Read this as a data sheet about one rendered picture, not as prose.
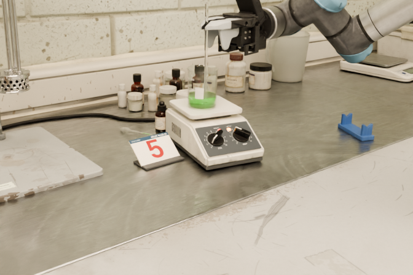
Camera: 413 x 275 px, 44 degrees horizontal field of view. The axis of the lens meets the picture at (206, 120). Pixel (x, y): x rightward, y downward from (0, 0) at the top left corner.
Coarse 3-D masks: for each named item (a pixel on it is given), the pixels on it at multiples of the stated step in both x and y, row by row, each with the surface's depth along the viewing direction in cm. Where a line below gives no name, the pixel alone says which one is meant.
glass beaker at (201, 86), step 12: (192, 72) 102; (204, 72) 101; (216, 72) 103; (192, 84) 103; (204, 84) 102; (216, 84) 104; (192, 96) 104; (204, 96) 103; (216, 96) 106; (192, 108) 104; (204, 108) 104
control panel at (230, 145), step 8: (200, 128) 101; (208, 128) 101; (216, 128) 102; (224, 128) 102; (232, 128) 103; (248, 128) 104; (200, 136) 99; (224, 136) 101; (232, 136) 101; (208, 144) 98; (224, 144) 99; (232, 144) 100; (240, 144) 100; (248, 144) 101; (256, 144) 101; (208, 152) 97; (216, 152) 97; (224, 152) 98; (232, 152) 98
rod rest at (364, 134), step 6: (342, 114) 122; (348, 114) 122; (342, 120) 122; (348, 120) 123; (342, 126) 121; (348, 126) 121; (354, 126) 121; (366, 126) 115; (348, 132) 119; (354, 132) 117; (360, 132) 117; (366, 132) 115; (360, 138) 115; (366, 138) 115; (372, 138) 115
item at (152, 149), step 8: (136, 144) 100; (144, 144) 101; (152, 144) 102; (160, 144) 103; (168, 144) 103; (136, 152) 99; (144, 152) 100; (152, 152) 101; (160, 152) 101; (168, 152) 102; (176, 152) 103; (144, 160) 99
